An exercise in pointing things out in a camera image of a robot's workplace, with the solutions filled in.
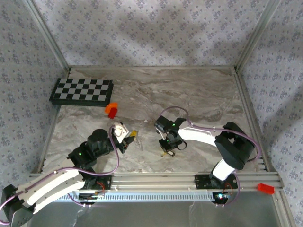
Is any orange plastic arch piece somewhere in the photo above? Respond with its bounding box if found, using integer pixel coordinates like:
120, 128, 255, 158
105, 102, 118, 114

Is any black grey chessboard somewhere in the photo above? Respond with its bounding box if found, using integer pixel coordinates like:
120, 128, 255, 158
49, 78, 114, 106

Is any grey metal sheet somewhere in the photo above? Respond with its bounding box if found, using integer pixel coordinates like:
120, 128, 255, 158
30, 201, 284, 227

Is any red rectangular brick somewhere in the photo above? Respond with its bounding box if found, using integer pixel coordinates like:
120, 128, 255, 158
257, 183, 275, 195

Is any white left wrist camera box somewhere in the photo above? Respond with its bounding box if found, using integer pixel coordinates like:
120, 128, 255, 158
111, 122, 130, 144

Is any aluminium front frame beam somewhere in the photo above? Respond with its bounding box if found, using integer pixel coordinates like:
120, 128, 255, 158
28, 172, 284, 192

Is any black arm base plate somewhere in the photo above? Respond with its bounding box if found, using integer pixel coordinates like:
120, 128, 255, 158
195, 174, 239, 190
93, 175, 112, 190

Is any grey slotted cable duct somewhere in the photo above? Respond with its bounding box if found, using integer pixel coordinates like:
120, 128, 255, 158
56, 191, 215, 203

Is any aluminium side rail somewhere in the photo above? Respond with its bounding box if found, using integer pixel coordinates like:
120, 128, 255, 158
233, 67, 276, 173
37, 68, 71, 173

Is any electronics board with wires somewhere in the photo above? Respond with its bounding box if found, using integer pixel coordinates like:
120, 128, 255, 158
78, 192, 106, 205
212, 192, 232, 204

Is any aluminium frame post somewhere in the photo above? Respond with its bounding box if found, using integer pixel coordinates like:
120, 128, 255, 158
235, 0, 282, 71
23, 0, 71, 71

